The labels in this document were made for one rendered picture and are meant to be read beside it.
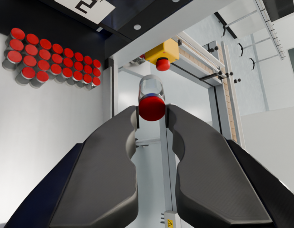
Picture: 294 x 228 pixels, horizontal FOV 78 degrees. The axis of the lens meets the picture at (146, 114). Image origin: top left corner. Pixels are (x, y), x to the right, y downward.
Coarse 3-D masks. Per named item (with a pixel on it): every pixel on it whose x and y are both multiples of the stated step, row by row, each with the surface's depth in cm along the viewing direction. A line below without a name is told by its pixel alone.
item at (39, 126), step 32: (0, 64) 33; (0, 96) 32; (32, 96) 36; (64, 96) 41; (96, 96) 47; (0, 128) 31; (32, 128) 35; (64, 128) 39; (96, 128) 45; (0, 160) 31; (32, 160) 34; (0, 192) 30; (0, 224) 29
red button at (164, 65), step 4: (160, 60) 50; (164, 60) 50; (168, 60) 51; (156, 64) 51; (160, 64) 50; (164, 64) 50; (168, 64) 50; (156, 68) 52; (160, 68) 51; (164, 68) 51; (168, 68) 51
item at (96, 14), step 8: (56, 0) 32; (64, 0) 32; (72, 0) 32; (88, 0) 32; (104, 0) 32; (72, 8) 33; (88, 8) 34; (96, 8) 34; (104, 8) 34; (112, 8) 34; (88, 16) 36; (96, 16) 36; (104, 16) 36
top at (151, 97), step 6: (150, 96) 13; (156, 96) 13; (144, 102) 13; (150, 102) 13; (156, 102) 13; (162, 102) 13; (144, 108) 13; (150, 108) 13; (156, 108) 13; (162, 108) 13; (144, 114) 13; (150, 114) 13; (156, 114) 13; (162, 114) 13; (150, 120) 14; (156, 120) 14
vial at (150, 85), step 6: (144, 78) 16; (150, 78) 16; (156, 78) 16; (144, 84) 15; (150, 84) 14; (156, 84) 15; (162, 84) 16; (144, 90) 14; (150, 90) 14; (156, 90) 14; (162, 90) 14; (138, 96) 14; (144, 96) 13; (162, 96) 14; (138, 102) 14
